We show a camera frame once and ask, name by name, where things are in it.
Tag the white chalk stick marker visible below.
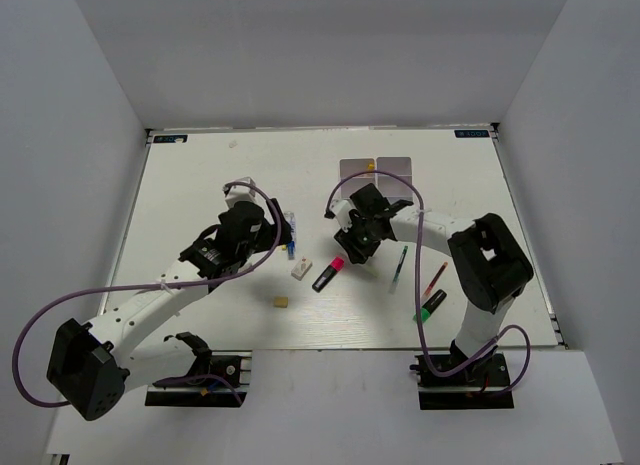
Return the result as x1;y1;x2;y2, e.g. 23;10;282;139
362;264;379;278

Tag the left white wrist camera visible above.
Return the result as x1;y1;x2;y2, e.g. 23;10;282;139
223;176;257;209

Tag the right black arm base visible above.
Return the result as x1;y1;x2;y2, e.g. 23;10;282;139
409;353;514;411

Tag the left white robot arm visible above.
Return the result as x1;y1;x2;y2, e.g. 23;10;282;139
46;199;291;421

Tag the clear blue pen pack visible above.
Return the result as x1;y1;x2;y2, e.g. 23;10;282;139
284;211;297;260

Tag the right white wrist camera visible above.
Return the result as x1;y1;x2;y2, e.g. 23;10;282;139
324;199;353;232

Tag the green black highlighter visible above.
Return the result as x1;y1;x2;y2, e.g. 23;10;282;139
412;289;447;323

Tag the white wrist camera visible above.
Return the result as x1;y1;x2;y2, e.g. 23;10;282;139
324;199;353;232
223;176;257;209

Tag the right blue table label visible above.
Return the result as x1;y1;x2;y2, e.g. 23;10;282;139
454;129;490;138

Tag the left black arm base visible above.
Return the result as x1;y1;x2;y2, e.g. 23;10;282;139
145;351;252;408

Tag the pink black highlighter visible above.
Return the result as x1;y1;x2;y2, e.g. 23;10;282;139
312;256;345;293

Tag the tan eraser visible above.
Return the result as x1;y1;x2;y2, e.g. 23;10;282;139
273;296;289;308

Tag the left blue table label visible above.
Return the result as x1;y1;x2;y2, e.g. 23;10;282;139
153;134;188;144

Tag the red gel pen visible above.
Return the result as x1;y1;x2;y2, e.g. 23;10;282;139
423;261;449;298

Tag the blue table label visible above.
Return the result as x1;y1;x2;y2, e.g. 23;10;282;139
153;134;188;144
454;129;490;138

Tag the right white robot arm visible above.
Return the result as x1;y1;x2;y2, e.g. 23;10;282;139
325;184;534;384

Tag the green gel pen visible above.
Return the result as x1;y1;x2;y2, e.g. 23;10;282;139
389;245;408;294

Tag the white boxed eraser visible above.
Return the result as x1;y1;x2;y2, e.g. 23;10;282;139
291;257;313;281

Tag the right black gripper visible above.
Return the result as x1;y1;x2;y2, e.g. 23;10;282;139
335;214;383;265

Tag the left white divided container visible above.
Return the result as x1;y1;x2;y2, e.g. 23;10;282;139
339;158;376;199

